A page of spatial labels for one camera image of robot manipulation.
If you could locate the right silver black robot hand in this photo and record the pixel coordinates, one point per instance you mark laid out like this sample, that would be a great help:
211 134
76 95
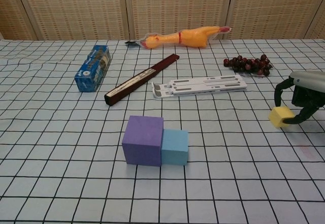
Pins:
312 81

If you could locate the small yellow foam cube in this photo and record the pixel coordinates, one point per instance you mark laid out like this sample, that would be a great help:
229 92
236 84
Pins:
279 116

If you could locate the medium blue foam cube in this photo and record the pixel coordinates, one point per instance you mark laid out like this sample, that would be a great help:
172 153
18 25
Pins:
175 147

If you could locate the large purple foam cube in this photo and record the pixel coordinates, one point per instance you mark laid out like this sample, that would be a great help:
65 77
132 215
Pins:
142 141

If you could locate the dark red grape bunch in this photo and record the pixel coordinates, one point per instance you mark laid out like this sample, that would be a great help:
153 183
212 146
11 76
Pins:
243 65

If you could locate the white folding laptop stand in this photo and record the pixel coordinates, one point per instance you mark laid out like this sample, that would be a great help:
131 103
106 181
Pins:
200 85

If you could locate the yellow rubber chicken toy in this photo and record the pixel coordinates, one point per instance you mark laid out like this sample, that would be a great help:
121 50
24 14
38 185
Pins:
188 38

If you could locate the dark red long box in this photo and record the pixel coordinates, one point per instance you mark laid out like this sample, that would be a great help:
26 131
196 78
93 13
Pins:
137 80

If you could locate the long blue cardboard box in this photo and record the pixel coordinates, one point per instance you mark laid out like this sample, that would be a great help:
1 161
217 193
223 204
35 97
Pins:
92 69

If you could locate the woven beige folding screen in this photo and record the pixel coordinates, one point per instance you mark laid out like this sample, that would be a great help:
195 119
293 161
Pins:
76 5

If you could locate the light blue checkered tablecloth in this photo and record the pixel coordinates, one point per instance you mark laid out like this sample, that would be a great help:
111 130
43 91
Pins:
50 132

